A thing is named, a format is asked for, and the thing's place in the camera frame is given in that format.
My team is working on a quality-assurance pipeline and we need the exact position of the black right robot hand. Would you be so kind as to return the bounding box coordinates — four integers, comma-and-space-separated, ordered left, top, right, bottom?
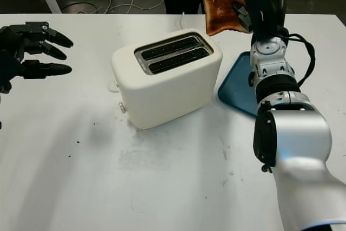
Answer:
231, 0, 289, 43

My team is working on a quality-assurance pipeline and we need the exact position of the blue plastic tray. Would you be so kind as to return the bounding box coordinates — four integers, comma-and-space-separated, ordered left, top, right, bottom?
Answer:
217, 51, 261, 118

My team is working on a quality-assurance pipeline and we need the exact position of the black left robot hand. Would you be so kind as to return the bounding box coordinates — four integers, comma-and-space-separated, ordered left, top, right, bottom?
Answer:
0, 21, 74, 94

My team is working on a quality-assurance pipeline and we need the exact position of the slice of toast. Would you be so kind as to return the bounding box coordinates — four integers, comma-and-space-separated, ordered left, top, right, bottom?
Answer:
201, 0, 258, 36

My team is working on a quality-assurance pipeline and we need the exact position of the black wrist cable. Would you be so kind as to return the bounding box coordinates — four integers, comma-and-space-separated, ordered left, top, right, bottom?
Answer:
281, 32, 316, 87

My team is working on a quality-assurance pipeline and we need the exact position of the cream two-slot toaster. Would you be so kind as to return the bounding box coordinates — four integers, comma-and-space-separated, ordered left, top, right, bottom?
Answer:
107, 28, 224, 129

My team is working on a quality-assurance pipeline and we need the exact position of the white toaster power cord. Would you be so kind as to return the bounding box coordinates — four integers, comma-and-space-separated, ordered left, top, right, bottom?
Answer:
179, 11, 188, 30

